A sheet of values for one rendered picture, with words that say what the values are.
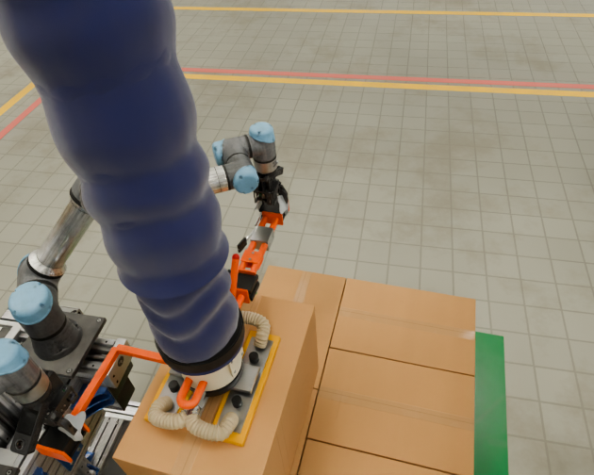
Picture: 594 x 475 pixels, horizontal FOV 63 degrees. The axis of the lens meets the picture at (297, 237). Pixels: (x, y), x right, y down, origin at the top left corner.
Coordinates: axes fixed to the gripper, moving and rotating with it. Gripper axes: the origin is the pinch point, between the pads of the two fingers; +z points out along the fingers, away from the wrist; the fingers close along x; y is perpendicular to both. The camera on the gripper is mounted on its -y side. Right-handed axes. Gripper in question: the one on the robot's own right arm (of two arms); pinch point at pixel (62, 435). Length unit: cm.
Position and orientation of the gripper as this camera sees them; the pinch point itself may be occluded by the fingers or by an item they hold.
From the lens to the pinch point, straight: 139.3
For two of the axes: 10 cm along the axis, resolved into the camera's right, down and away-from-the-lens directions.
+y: 2.7, -6.9, 6.7
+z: 0.5, 7.0, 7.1
